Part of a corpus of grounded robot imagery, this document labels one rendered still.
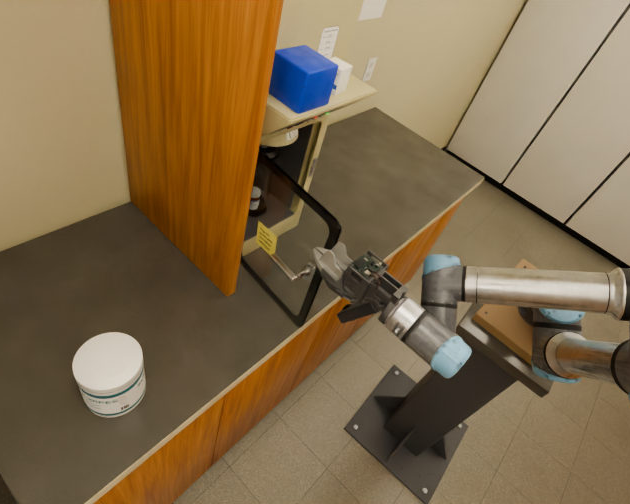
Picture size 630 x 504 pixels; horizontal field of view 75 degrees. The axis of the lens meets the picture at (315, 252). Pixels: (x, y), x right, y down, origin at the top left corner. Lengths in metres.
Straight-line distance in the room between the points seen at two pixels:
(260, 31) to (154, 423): 0.83
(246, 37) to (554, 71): 3.25
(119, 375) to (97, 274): 0.42
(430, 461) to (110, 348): 1.67
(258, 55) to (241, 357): 0.73
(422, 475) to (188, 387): 1.40
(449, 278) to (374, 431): 1.41
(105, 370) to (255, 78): 0.64
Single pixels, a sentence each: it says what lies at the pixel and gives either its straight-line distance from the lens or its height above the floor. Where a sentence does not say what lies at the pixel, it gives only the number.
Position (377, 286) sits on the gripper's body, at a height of 1.37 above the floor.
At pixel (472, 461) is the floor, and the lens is 2.40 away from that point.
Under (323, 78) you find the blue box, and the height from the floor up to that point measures 1.58.
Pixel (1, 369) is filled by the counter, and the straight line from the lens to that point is 1.19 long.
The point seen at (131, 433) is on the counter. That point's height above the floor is 0.94.
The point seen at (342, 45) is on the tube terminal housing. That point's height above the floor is 1.57.
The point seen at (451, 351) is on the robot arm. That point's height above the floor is 1.36.
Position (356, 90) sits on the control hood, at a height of 1.51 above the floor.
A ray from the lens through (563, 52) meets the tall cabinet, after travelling 3.83.
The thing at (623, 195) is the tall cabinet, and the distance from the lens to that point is 3.99.
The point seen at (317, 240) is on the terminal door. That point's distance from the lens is 0.91.
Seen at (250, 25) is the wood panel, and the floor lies 1.67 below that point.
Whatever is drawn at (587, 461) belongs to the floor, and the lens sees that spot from 2.83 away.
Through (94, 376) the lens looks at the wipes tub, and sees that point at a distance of 0.96.
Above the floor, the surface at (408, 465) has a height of 0.01.
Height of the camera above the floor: 1.94
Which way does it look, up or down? 45 degrees down
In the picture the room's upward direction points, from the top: 20 degrees clockwise
